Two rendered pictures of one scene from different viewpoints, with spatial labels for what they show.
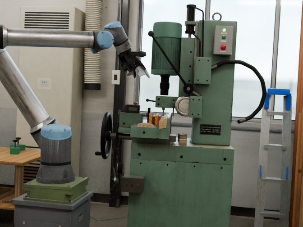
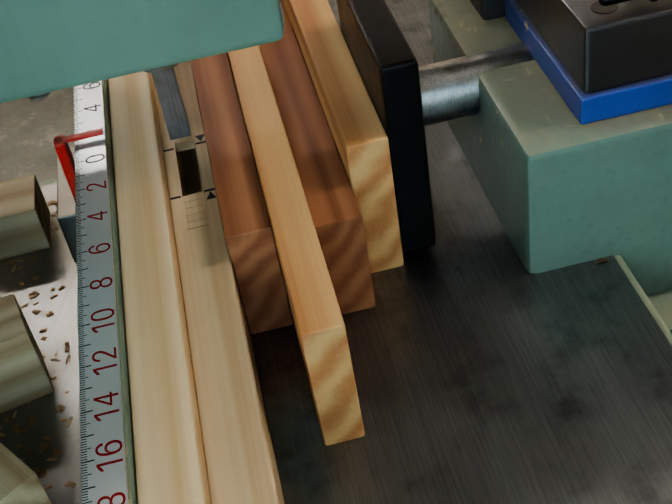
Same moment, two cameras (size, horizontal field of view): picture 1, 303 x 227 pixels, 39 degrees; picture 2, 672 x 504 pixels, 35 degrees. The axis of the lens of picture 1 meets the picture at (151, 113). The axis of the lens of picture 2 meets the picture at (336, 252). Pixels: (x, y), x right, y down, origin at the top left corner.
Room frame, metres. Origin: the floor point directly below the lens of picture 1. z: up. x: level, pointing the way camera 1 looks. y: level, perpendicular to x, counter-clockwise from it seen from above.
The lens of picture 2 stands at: (3.01, -0.07, 1.20)
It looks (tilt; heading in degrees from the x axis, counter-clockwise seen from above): 40 degrees down; 172
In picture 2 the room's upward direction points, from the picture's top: 10 degrees counter-clockwise
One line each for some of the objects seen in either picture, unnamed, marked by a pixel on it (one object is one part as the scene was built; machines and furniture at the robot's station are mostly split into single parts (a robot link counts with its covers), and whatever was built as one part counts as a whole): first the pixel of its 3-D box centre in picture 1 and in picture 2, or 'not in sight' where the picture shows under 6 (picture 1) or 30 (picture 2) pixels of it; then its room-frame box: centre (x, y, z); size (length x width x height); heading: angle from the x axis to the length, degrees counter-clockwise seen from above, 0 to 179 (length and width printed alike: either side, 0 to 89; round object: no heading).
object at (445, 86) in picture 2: (144, 114); (451, 89); (2.65, 0.04, 0.95); 0.09 x 0.07 x 0.09; 177
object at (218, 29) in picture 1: (222, 40); not in sight; (2.47, -0.38, 1.40); 0.10 x 0.06 x 0.16; 87
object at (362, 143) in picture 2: (151, 118); (332, 96); (2.60, 0.00, 0.93); 0.18 x 0.02 x 0.07; 177
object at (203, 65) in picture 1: (202, 70); not in sight; (2.46, -0.28, 1.23); 0.09 x 0.08 x 0.15; 87
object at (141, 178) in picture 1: (132, 183); not in sight; (2.37, 0.08, 0.58); 0.12 x 0.08 x 0.08; 87
